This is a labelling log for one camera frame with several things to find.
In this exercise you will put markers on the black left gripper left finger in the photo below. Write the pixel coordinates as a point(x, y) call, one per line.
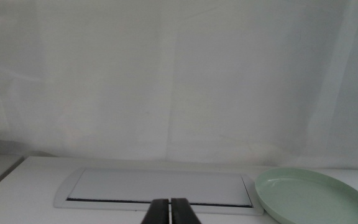
point(158, 213)

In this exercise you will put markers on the light green plate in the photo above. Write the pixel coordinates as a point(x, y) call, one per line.
point(312, 199)

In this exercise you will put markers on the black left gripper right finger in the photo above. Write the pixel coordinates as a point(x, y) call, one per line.
point(182, 213)

